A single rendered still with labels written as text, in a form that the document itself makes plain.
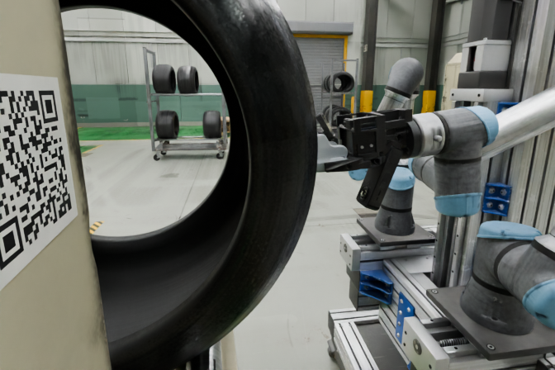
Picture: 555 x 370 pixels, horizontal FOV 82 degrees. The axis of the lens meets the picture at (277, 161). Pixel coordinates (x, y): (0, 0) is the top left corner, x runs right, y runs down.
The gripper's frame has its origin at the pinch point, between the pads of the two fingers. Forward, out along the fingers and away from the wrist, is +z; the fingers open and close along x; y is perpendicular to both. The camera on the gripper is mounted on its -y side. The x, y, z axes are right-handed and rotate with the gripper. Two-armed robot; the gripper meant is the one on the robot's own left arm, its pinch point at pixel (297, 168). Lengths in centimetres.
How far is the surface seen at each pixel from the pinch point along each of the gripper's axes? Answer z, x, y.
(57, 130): 19.8, 30.3, 13.0
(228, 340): 15.3, 5.0, -24.5
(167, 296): 24.0, -0.2, -17.7
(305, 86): 1.9, 14.8, 13.2
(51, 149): 19.9, 31.2, 12.2
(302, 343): -14, -81, -115
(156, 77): 92, -536, 42
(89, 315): 21.2, 29.7, 1.9
